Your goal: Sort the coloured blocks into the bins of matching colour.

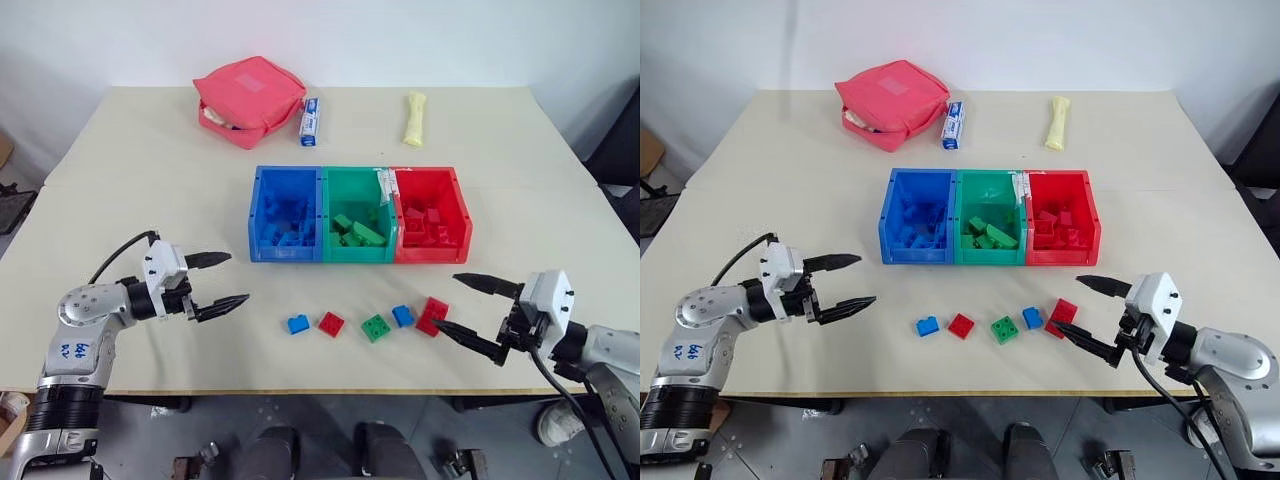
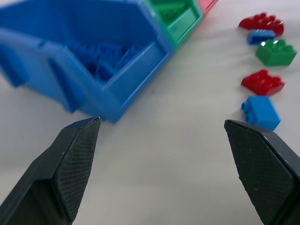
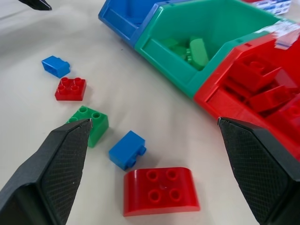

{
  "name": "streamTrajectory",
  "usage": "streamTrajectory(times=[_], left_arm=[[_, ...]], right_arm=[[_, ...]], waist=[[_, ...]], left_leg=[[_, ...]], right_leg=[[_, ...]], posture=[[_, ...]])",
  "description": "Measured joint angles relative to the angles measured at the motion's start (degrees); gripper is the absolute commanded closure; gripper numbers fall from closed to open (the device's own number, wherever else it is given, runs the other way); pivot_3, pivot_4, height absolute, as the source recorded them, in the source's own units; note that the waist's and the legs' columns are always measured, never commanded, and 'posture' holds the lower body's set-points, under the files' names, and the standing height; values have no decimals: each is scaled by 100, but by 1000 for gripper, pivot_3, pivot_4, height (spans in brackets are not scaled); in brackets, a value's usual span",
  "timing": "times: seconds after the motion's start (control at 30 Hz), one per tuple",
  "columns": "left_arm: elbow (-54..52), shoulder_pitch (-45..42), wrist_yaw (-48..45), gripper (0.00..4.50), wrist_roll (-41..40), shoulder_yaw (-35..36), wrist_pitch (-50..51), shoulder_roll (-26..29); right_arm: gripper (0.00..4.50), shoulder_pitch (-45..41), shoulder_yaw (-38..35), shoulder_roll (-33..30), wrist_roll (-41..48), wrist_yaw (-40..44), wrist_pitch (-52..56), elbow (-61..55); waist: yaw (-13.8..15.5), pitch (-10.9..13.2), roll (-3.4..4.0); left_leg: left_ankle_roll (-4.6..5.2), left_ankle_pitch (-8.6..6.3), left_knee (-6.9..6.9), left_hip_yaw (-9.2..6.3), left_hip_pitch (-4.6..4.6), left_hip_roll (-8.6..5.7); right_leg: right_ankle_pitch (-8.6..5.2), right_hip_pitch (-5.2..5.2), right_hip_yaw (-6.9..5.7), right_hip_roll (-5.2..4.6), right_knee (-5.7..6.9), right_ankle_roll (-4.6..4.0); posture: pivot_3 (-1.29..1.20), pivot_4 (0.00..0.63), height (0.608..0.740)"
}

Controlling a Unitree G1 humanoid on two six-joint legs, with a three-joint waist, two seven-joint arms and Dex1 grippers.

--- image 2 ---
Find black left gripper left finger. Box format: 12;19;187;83
0;116;101;225

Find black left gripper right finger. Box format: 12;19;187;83
224;119;300;225

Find large blue building brick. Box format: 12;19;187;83
241;95;281;131

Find red toy building brick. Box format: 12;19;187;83
238;13;285;37
241;69;285;96

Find blue plastic storage bin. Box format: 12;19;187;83
0;0;174;123

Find green toy building brick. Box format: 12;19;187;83
255;38;298;68

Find blue bricks pile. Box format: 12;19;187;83
67;41;150;82

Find small blue building brick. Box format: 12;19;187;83
247;29;276;45

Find green plastic storage bin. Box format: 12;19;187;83
144;0;203;50

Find red plastic storage bin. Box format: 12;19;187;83
196;0;220;16

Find green brick in bin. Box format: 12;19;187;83
153;0;191;23

